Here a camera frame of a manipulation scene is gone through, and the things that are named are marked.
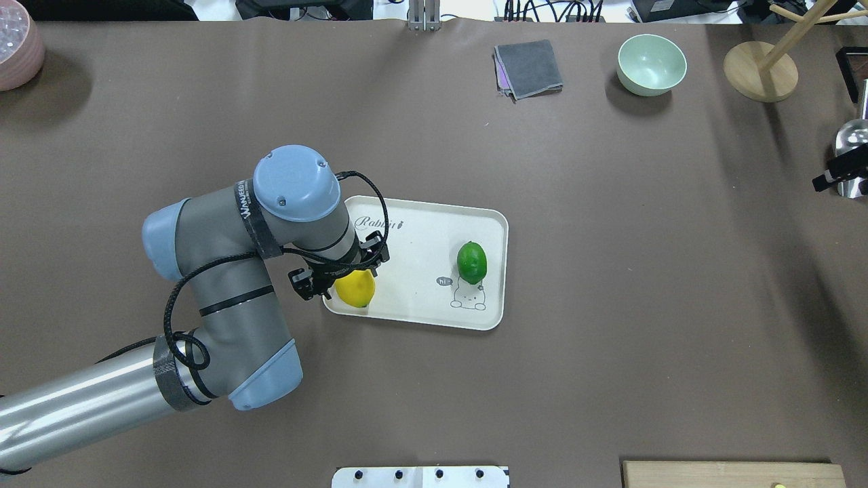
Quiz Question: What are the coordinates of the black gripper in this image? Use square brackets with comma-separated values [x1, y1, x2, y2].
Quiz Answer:
[308, 244, 380, 281]

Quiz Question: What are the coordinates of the yellow lemon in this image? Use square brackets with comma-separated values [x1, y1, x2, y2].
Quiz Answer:
[334, 270, 377, 308]

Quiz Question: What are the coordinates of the green lime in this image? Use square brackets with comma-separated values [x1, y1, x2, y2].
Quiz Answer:
[456, 241, 488, 285]

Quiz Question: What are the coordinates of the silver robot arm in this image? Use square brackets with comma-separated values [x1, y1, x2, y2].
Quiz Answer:
[2, 145, 389, 479]

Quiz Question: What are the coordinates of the cream rabbit tray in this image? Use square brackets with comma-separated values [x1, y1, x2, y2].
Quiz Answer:
[323, 195, 509, 331]

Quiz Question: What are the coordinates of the wooden mug tree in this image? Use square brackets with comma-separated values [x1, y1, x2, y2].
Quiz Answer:
[723, 1, 867, 103]

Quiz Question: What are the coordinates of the purple cloth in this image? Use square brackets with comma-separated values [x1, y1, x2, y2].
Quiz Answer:
[492, 54, 513, 97]

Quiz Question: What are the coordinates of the mint green bowl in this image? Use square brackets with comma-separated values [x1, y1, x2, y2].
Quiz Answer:
[616, 34, 688, 97]

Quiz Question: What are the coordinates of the grey folded cloth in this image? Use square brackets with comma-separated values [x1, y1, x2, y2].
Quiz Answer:
[493, 39, 564, 101]

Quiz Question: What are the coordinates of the bamboo cutting board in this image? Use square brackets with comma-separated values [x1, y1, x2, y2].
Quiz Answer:
[621, 460, 846, 487]

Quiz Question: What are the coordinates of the pink bowl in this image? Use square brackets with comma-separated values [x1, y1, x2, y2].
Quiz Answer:
[1, 1, 45, 92]

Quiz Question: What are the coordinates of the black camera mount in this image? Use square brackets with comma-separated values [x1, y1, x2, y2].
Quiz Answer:
[282, 230, 390, 300]

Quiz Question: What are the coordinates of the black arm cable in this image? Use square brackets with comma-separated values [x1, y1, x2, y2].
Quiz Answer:
[163, 171, 390, 371]

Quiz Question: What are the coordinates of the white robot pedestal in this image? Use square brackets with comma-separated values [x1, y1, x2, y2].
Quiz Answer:
[331, 464, 511, 487]

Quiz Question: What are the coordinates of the aluminium frame post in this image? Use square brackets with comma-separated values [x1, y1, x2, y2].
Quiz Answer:
[407, 0, 442, 32]

